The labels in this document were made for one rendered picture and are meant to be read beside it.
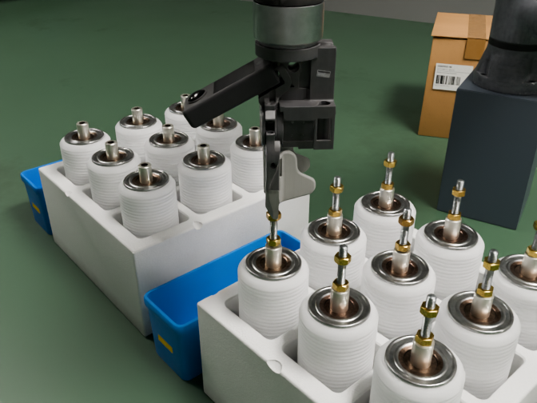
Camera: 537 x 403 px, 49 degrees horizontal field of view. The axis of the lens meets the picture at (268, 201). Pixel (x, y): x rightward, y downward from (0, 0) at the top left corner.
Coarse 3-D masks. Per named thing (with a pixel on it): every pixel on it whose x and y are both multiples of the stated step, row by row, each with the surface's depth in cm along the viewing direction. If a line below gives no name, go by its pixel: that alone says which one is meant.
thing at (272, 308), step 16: (240, 272) 78; (304, 272) 77; (240, 288) 78; (256, 288) 75; (272, 288) 75; (288, 288) 75; (304, 288) 78; (240, 304) 80; (256, 304) 77; (272, 304) 76; (288, 304) 76; (256, 320) 78; (272, 320) 77; (288, 320) 78; (272, 336) 78
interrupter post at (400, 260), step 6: (396, 252) 75; (402, 252) 75; (408, 252) 75; (396, 258) 76; (402, 258) 75; (408, 258) 76; (396, 264) 76; (402, 264) 76; (408, 264) 77; (396, 270) 77; (402, 270) 76
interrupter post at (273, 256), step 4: (280, 244) 77; (268, 248) 76; (272, 248) 76; (276, 248) 76; (280, 248) 76; (268, 252) 76; (272, 252) 76; (276, 252) 76; (280, 252) 77; (268, 256) 77; (272, 256) 76; (276, 256) 77; (280, 256) 77; (268, 260) 77; (272, 260) 77; (276, 260) 77; (280, 260) 77; (268, 264) 77; (272, 264) 77; (276, 264) 77; (280, 264) 78; (272, 268) 77; (276, 268) 78
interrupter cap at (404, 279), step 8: (376, 256) 79; (384, 256) 79; (416, 256) 79; (376, 264) 78; (384, 264) 78; (416, 264) 78; (424, 264) 78; (376, 272) 76; (384, 272) 76; (392, 272) 77; (408, 272) 77; (416, 272) 76; (424, 272) 76; (384, 280) 75; (392, 280) 75; (400, 280) 75; (408, 280) 75; (416, 280) 75; (424, 280) 75
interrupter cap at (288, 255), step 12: (252, 252) 80; (264, 252) 80; (288, 252) 80; (252, 264) 78; (264, 264) 78; (288, 264) 78; (300, 264) 78; (264, 276) 75; (276, 276) 76; (288, 276) 75
